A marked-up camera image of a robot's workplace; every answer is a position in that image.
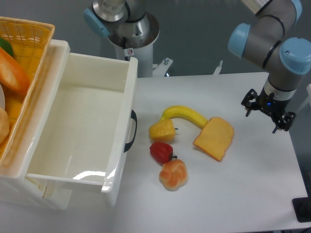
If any round bread bun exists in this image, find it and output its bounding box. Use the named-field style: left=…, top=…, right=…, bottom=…
left=0, top=108, right=10, bottom=143

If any green vegetable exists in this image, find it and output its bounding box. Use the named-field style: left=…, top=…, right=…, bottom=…
left=0, top=38, right=14, bottom=57

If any knotted bread roll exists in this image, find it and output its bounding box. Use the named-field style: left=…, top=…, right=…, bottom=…
left=159, top=159, right=188, bottom=191

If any yellow banana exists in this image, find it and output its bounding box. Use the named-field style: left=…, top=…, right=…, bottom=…
left=160, top=105, right=209, bottom=129

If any toast bread slice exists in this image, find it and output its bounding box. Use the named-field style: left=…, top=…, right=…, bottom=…
left=192, top=117, right=234, bottom=162

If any yellow bell pepper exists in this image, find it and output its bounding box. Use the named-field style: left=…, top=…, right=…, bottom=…
left=149, top=119, right=178, bottom=142

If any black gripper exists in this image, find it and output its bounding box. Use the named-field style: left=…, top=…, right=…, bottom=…
left=241, top=89, right=296, bottom=133

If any black device at edge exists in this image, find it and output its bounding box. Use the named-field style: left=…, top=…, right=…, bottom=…
left=292, top=197, right=311, bottom=223

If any red bell pepper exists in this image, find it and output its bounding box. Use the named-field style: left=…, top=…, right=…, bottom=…
left=149, top=142, right=178, bottom=165

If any white table bracket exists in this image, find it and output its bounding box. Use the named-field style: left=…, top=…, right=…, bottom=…
left=153, top=58, right=173, bottom=78

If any orange baguette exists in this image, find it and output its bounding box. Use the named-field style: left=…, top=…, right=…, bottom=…
left=0, top=48, right=31, bottom=95

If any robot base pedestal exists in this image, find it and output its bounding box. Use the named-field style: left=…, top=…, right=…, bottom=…
left=83, top=0, right=159, bottom=78

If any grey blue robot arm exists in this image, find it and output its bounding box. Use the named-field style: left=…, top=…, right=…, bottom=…
left=227, top=0, right=311, bottom=131

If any white plastic drawer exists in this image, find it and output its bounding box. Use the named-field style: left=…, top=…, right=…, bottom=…
left=26, top=53, right=138, bottom=209

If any white drawer cabinet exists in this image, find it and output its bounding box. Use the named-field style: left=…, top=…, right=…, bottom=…
left=0, top=40, right=72, bottom=210

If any yellow woven basket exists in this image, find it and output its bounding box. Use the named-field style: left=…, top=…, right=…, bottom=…
left=0, top=17, right=55, bottom=163

